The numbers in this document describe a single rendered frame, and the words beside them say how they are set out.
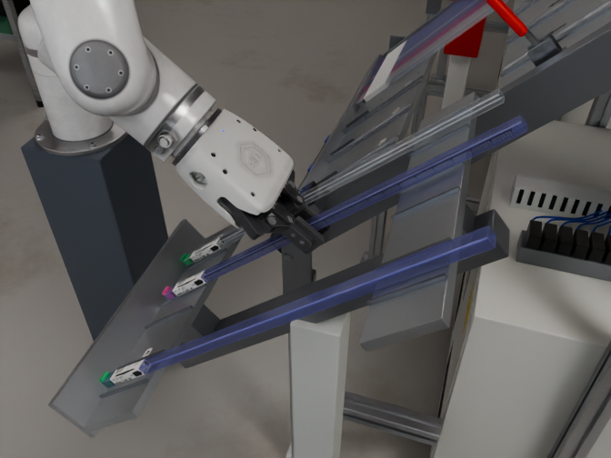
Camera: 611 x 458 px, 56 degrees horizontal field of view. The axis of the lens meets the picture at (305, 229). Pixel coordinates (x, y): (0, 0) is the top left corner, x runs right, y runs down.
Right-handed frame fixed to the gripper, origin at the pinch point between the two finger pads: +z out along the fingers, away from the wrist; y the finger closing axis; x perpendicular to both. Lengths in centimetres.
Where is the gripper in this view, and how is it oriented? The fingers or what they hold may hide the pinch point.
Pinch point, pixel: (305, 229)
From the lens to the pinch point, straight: 62.7
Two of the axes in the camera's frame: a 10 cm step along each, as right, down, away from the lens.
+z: 7.4, 6.3, 2.5
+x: -6.1, 4.7, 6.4
